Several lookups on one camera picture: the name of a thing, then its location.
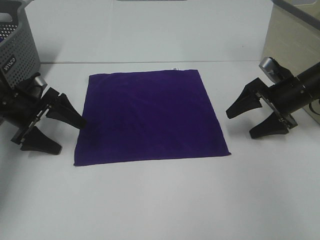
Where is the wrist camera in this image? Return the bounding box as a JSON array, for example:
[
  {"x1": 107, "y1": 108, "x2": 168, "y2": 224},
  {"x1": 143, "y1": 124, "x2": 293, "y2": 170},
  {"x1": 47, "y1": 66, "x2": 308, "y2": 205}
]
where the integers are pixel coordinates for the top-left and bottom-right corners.
[
  {"x1": 258, "y1": 57, "x2": 293, "y2": 84},
  {"x1": 25, "y1": 72, "x2": 48, "y2": 98}
]

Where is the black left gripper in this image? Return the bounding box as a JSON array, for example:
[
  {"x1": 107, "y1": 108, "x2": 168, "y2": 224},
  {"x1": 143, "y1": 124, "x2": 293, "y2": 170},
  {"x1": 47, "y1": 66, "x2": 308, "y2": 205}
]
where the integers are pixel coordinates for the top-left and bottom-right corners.
[{"x1": 0, "y1": 78, "x2": 87, "y2": 155}]

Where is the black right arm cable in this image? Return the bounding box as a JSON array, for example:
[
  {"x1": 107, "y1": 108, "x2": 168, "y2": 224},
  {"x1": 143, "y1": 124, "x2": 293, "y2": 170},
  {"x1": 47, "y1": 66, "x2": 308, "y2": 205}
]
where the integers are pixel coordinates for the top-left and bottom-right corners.
[{"x1": 309, "y1": 99, "x2": 320, "y2": 114}]

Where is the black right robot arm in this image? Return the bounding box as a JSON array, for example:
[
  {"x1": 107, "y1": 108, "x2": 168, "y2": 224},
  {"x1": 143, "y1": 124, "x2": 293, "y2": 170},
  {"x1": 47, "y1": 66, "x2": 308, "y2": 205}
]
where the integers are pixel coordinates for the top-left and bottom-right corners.
[{"x1": 226, "y1": 63, "x2": 320, "y2": 139}]

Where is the purple towel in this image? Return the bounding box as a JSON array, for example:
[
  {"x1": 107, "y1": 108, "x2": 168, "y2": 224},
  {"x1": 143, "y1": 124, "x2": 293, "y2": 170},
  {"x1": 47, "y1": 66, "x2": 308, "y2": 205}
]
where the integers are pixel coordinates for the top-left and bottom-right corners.
[{"x1": 74, "y1": 69, "x2": 230, "y2": 167}]

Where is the beige box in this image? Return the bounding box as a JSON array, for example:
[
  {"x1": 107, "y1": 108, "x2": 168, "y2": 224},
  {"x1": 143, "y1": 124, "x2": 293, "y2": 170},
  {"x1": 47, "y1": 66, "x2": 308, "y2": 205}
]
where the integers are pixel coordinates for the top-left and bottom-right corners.
[{"x1": 262, "y1": 0, "x2": 320, "y2": 122}]

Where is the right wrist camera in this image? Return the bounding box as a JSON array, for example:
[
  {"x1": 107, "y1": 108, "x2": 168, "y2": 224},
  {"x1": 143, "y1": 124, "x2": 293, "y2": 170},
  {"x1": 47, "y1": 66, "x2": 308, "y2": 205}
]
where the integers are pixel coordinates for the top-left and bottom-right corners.
[{"x1": 258, "y1": 57, "x2": 293, "y2": 84}]

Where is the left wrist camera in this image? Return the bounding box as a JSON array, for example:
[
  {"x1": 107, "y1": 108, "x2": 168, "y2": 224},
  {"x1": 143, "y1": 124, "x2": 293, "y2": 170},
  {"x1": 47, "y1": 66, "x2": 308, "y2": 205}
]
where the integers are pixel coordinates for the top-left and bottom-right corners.
[{"x1": 25, "y1": 72, "x2": 48, "y2": 98}]

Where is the grey perforated laundry basket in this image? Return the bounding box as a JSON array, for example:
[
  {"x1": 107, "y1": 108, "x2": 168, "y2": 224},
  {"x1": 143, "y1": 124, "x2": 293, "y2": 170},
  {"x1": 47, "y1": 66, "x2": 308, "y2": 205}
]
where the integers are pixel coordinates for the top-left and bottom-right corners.
[{"x1": 0, "y1": 0, "x2": 40, "y2": 89}]

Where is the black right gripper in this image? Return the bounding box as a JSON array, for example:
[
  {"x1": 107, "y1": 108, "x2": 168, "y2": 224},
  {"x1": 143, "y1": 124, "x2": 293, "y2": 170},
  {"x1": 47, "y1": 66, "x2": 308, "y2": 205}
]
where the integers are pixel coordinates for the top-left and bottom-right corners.
[{"x1": 226, "y1": 77, "x2": 312, "y2": 139}]

